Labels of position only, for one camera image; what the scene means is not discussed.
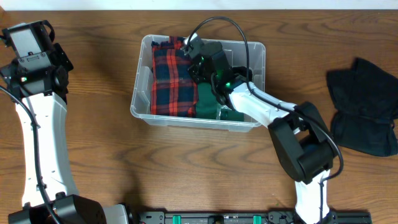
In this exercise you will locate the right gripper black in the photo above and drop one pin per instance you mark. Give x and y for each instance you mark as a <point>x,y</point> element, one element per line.
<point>192,70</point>

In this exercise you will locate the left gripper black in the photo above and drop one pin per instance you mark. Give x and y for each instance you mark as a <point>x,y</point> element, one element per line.
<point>58,58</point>

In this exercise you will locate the red plaid cloth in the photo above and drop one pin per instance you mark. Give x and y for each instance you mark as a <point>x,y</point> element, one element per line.
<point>173,92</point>

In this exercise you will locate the green cloth bundle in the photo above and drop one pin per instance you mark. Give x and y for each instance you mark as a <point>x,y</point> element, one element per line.
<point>207,106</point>

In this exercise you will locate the large black cloth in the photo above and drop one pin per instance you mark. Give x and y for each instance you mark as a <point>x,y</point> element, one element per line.
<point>365,97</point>

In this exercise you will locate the black cloth bundle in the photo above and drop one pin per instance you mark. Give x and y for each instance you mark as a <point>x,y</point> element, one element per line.
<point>243,71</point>

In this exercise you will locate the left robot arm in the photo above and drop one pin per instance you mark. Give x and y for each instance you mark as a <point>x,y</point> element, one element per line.
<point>37,80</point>

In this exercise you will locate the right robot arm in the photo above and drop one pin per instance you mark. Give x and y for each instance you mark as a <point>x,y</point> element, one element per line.
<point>298,133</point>

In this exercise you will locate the clear plastic storage container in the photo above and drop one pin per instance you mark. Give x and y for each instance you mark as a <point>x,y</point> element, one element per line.
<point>140,103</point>

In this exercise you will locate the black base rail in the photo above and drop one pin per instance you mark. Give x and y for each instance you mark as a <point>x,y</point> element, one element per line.
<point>122,214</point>

